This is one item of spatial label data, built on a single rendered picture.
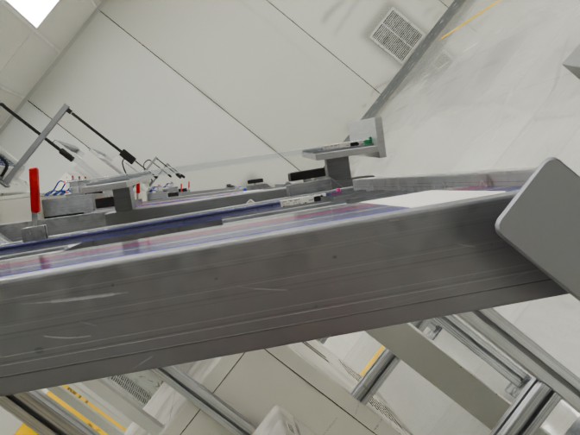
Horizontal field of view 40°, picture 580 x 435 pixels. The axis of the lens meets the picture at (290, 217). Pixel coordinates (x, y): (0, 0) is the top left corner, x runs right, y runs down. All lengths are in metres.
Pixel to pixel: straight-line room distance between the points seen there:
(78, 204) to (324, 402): 0.85
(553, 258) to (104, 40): 8.39
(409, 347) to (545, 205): 1.06
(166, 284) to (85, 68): 8.30
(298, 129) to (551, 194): 8.19
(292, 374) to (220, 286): 1.52
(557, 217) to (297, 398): 1.57
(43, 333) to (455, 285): 0.23
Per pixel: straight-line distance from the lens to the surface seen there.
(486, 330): 1.22
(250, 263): 0.43
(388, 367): 1.93
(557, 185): 0.42
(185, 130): 8.55
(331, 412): 1.98
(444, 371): 1.50
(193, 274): 0.43
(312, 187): 1.12
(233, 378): 1.94
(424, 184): 0.75
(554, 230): 0.42
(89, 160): 5.60
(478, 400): 1.53
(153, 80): 8.62
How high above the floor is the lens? 0.88
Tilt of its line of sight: 6 degrees down
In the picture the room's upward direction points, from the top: 52 degrees counter-clockwise
